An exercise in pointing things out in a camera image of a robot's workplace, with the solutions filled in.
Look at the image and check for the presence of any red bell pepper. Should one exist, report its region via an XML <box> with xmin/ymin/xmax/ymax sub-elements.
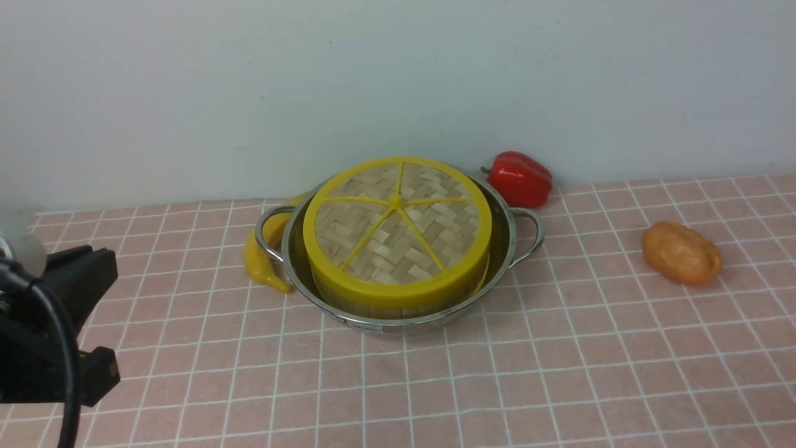
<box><xmin>481</xmin><ymin>151</ymin><xmax>553</xmax><ymax>209</ymax></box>

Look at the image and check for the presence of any woven bamboo steamer lid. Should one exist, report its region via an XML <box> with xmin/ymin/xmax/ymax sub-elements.
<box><xmin>303</xmin><ymin>156</ymin><xmax>493</xmax><ymax>299</ymax></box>

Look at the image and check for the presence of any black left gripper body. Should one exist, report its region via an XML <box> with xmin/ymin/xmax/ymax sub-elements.
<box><xmin>1</xmin><ymin>246</ymin><xmax>121</xmax><ymax>406</ymax></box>

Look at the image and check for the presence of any yellow banana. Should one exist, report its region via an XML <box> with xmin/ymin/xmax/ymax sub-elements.
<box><xmin>243</xmin><ymin>194</ymin><xmax>306</xmax><ymax>294</ymax></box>

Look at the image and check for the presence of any yellow rimmed bamboo steamer basket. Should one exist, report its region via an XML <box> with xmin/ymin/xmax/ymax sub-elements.
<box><xmin>303</xmin><ymin>156</ymin><xmax>493</xmax><ymax>320</ymax></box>

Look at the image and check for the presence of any brown potato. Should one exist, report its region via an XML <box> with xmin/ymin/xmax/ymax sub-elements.
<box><xmin>641</xmin><ymin>220</ymin><xmax>724</xmax><ymax>286</ymax></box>

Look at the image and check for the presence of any stainless steel pot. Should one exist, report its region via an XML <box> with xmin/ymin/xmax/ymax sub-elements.
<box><xmin>252</xmin><ymin>179</ymin><xmax>545</xmax><ymax>337</ymax></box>

